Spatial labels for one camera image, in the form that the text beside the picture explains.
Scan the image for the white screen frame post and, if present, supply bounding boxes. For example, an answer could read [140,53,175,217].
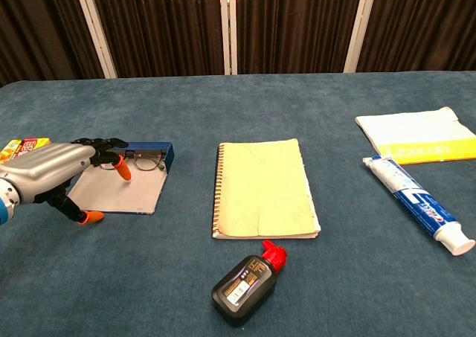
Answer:
[343,0,379,74]
[72,0,118,80]
[219,0,239,76]

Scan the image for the yellow red snack box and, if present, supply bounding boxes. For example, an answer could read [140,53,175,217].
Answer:
[0,138,51,165]

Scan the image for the black ink bottle red cap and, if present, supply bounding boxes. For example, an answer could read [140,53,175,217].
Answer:
[210,239,289,328]

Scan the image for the blue white toothpaste tube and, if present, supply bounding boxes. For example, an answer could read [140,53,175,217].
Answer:
[362,155,476,257]

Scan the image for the yellow spiral notebook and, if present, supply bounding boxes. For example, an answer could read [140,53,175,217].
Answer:
[211,138,321,240]

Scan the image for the blue felt table mat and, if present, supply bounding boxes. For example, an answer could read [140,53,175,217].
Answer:
[0,68,476,337]

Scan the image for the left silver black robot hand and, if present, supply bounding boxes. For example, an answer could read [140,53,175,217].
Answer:
[0,138,132,226]

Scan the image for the thin wire-frame eyeglasses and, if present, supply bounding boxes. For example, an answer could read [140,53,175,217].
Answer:
[100,149,167,173]

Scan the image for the dark brown curtain panel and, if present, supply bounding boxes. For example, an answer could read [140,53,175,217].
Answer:
[87,0,226,79]
[0,0,106,88]
[356,0,476,73]
[236,0,364,75]

